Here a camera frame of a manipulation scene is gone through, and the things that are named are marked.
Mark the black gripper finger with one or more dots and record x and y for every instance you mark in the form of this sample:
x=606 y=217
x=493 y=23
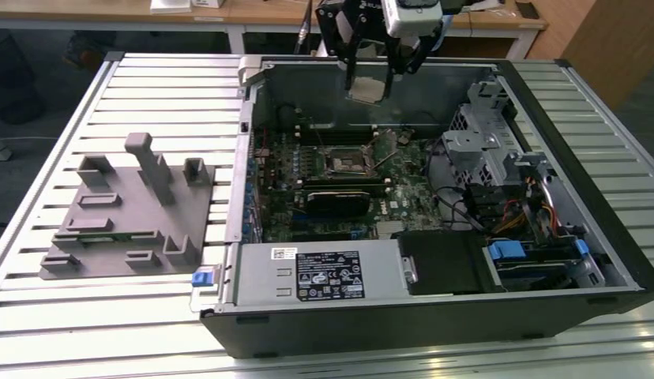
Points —
x=350 y=71
x=393 y=67

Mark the silver power supply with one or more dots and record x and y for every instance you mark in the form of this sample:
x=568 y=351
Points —
x=264 y=276

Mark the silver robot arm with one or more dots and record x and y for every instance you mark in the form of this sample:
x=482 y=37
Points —
x=374 y=46

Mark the grey parts rack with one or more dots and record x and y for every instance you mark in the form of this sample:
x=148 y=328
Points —
x=128 y=185

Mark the black RAM slot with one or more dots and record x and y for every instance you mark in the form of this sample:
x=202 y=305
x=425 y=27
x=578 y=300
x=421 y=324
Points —
x=338 y=130
x=338 y=125
x=338 y=136
x=338 y=141

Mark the blue case latch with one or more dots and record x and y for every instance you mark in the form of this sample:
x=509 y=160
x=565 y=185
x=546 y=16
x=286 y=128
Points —
x=202 y=276

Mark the green RAM stick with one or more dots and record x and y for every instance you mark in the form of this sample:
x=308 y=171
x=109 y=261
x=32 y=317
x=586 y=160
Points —
x=122 y=237

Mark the metal drive cage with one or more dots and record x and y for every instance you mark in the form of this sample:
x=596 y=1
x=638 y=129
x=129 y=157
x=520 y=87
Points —
x=480 y=158

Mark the installed RAM stick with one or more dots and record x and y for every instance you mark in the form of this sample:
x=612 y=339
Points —
x=344 y=185

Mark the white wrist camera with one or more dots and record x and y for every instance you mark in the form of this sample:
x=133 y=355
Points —
x=412 y=17

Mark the blue drive bay tab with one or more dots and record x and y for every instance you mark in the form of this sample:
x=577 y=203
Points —
x=581 y=246

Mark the wooden cabinet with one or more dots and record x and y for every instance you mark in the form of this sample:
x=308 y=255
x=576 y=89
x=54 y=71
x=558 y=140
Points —
x=612 y=47

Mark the white labelled box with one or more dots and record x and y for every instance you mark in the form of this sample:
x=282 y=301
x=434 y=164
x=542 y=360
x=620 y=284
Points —
x=209 y=3

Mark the black plastic shroud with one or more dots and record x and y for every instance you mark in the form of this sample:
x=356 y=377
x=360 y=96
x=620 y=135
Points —
x=444 y=260

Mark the blue disk carrier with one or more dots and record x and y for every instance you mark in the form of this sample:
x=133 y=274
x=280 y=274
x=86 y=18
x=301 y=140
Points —
x=506 y=250

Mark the green motherboard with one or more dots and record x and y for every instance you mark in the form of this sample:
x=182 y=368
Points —
x=412 y=205

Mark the small black device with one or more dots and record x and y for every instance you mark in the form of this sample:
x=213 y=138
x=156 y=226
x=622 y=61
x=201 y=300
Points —
x=528 y=10

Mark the black graphics card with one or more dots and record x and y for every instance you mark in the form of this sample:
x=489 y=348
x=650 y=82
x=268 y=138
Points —
x=338 y=203

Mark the silver CPU chip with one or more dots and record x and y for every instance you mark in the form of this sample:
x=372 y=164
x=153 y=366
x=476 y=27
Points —
x=366 y=90

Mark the wooden desk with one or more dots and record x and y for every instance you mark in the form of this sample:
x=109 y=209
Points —
x=69 y=16

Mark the black PC case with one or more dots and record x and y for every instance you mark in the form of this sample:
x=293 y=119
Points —
x=358 y=331

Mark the silver chipset heatsink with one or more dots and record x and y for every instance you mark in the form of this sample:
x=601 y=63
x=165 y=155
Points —
x=389 y=229

